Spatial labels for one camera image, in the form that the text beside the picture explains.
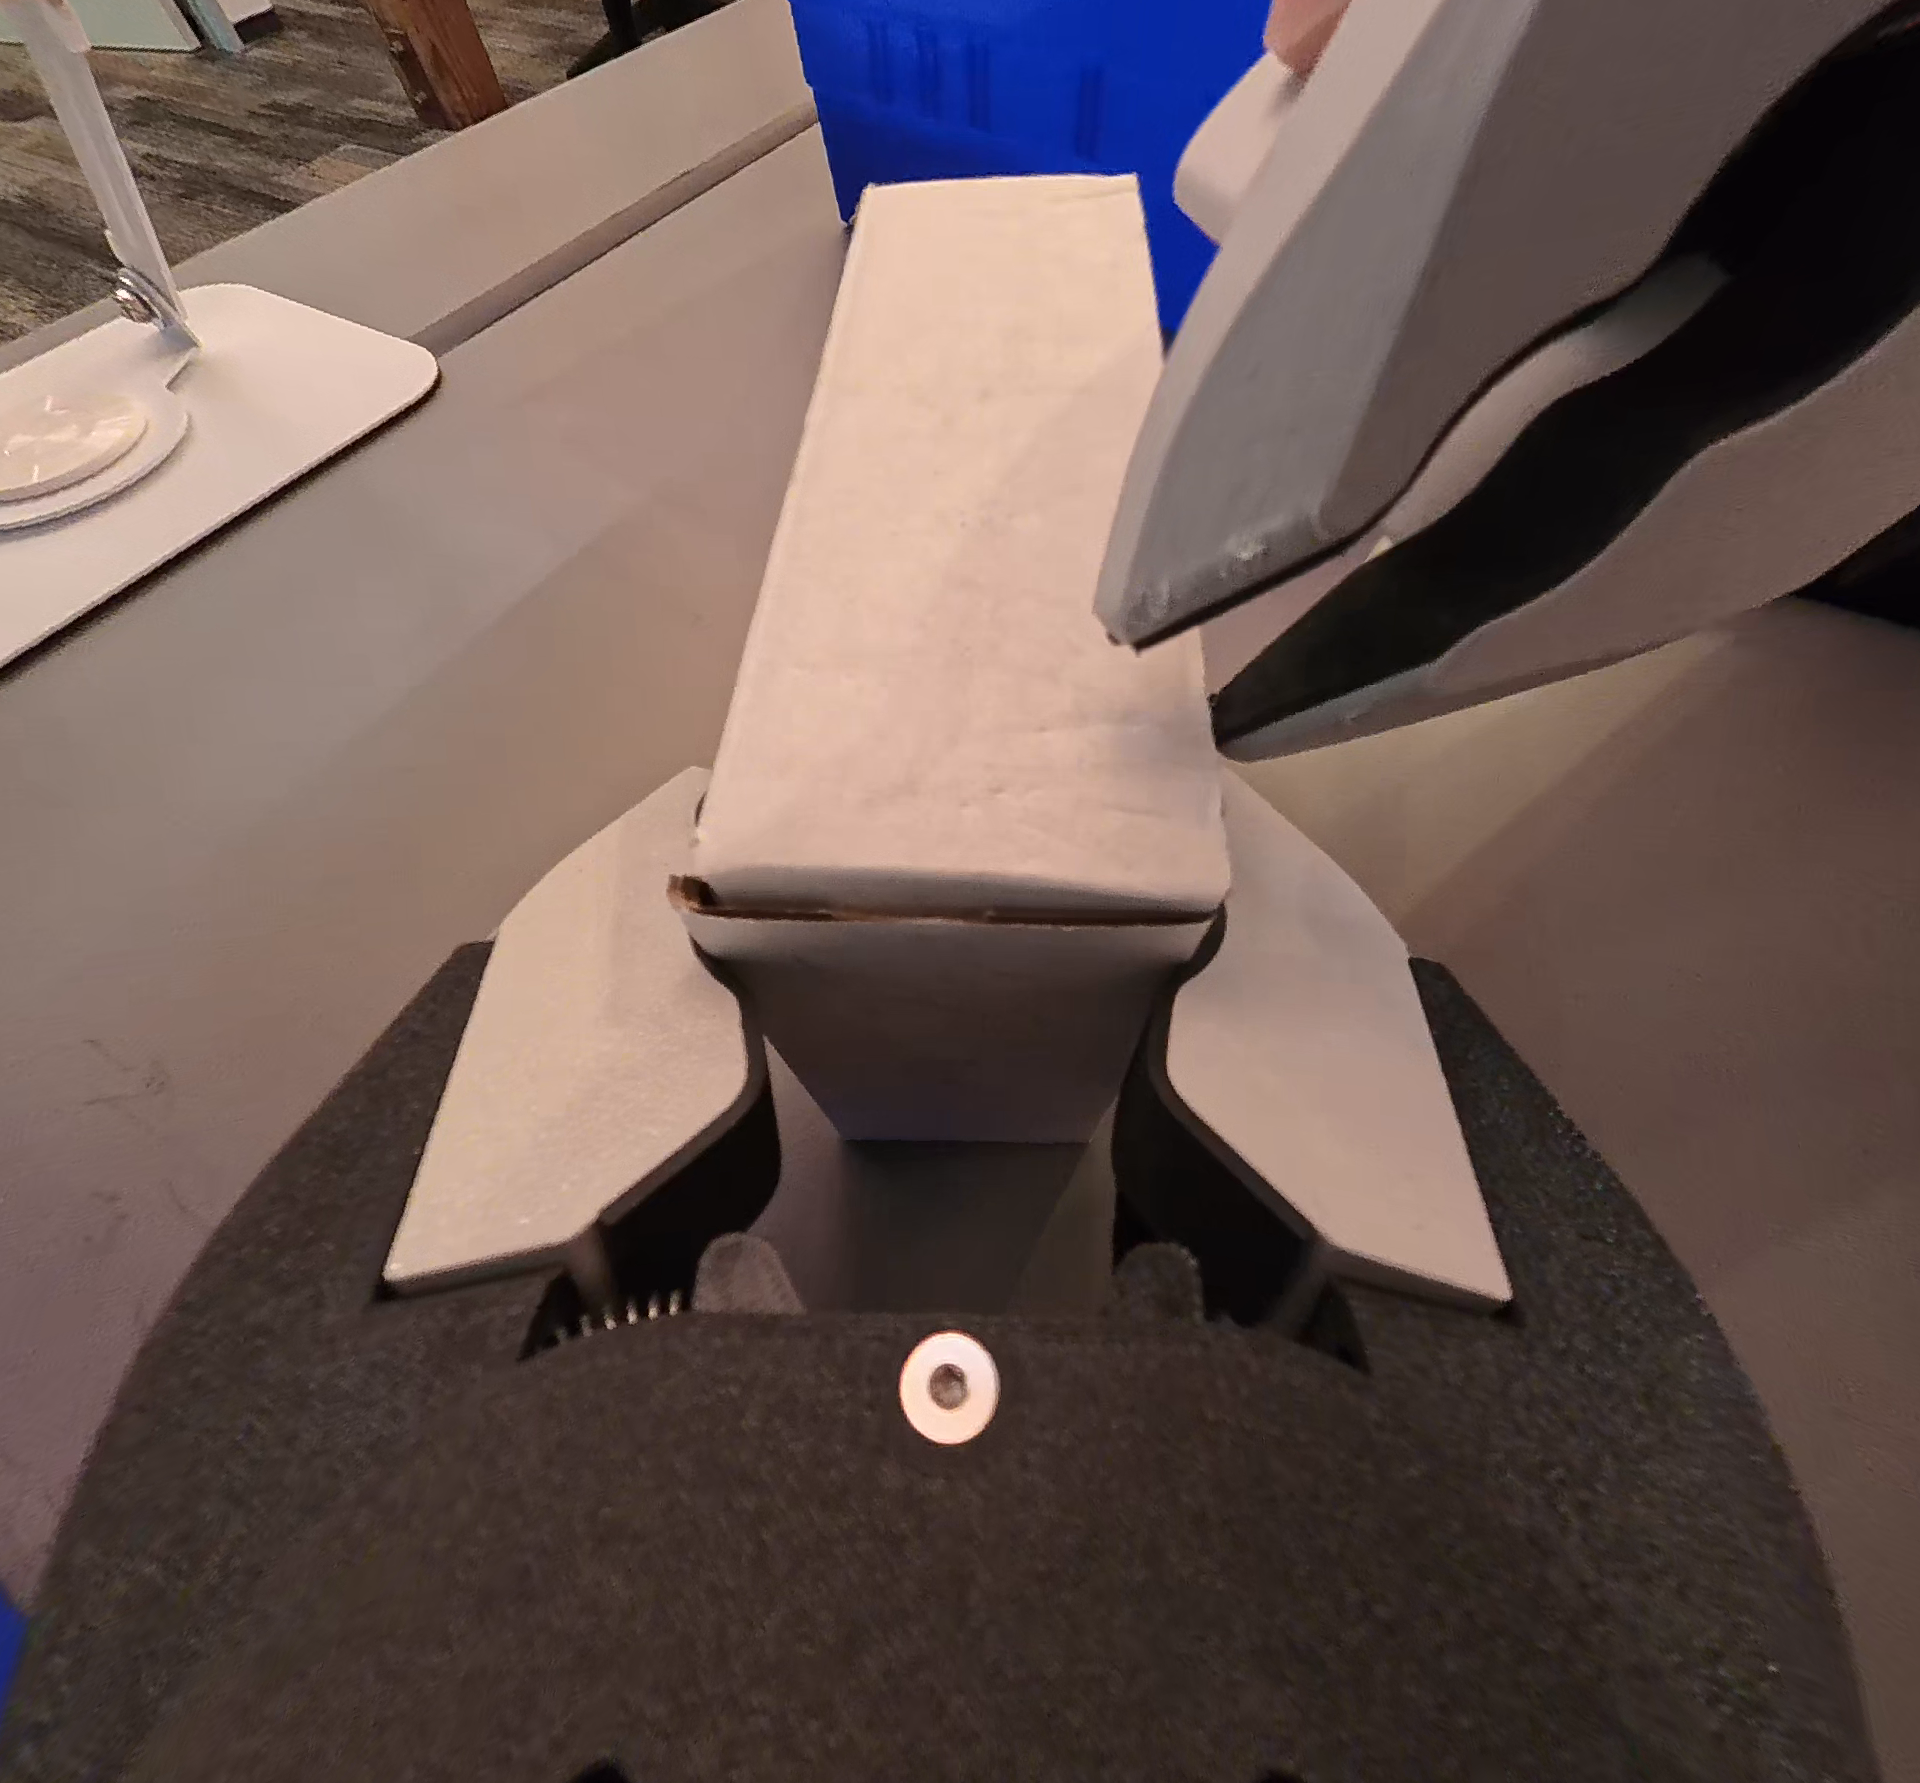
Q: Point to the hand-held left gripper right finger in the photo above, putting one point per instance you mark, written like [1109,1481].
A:
[1321,1064]

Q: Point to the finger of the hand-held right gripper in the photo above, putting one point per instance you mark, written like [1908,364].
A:
[1425,194]
[1649,631]

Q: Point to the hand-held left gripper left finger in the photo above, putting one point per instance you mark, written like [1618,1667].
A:
[570,1064]

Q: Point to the blue plastic bin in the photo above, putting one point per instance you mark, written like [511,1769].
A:
[1020,58]

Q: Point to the white cardboard box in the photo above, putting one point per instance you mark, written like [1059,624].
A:
[959,540]

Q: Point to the white stand base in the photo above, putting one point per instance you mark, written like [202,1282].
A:
[269,417]

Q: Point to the blue clothing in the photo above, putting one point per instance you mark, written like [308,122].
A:
[8,1648]

